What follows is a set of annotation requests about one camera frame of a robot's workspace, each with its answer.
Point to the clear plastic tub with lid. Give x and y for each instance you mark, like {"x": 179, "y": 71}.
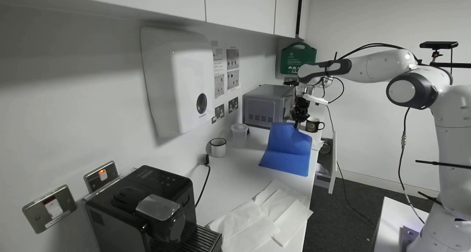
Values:
{"x": 239, "y": 132}

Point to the white drawer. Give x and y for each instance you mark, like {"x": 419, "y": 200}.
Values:
{"x": 333, "y": 163}

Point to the grey microwave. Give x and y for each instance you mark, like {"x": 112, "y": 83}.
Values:
{"x": 263, "y": 106}

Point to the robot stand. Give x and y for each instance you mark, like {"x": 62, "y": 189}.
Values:
{"x": 393, "y": 219}

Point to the black pipe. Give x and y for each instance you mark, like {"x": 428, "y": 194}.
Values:
{"x": 299, "y": 9}

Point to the steel wall switch plate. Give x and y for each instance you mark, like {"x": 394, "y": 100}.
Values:
{"x": 49, "y": 208}

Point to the black double wall socket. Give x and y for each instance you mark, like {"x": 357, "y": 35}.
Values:
{"x": 233, "y": 105}
{"x": 219, "y": 113}

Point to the black mug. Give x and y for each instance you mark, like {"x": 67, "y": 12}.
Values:
{"x": 312, "y": 125}

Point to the steel wall socket lit switch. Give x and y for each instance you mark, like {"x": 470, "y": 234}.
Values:
{"x": 101, "y": 176}

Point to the tall paper notice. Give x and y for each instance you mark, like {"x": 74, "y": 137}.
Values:
{"x": 219, "y": 71}

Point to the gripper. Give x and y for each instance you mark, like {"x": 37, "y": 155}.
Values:
{"x": 302, "y": 104}

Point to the white wall cabinet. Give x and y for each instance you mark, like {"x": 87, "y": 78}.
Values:
{"x": 239, "y": 5}

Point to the black coffee machine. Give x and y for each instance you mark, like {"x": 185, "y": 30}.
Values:
{"x": 147, "y": 211}

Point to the white paper towel dispenser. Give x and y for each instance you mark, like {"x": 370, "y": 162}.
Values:
{"x": 176, "y": 82}

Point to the heap of white paper sheets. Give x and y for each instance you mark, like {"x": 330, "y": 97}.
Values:
{"x": 250, "y": 222}

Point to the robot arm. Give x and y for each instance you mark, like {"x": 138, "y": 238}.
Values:
{"x": 381, "y": 66}

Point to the blue cloth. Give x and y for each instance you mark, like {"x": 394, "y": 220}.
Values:
{"x": 287, "y": 149}

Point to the green first aid box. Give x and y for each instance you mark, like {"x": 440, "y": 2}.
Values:
{"x": 294, "y": 59}

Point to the white enamel mug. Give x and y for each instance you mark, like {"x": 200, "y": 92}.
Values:
{"x": 218, "y": 148}

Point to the camera on mount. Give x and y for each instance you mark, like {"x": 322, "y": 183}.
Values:
{"x": 438, "y": 45}

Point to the paper notice with photos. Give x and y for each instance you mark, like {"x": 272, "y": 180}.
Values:
{"x": 232, "y": 68}

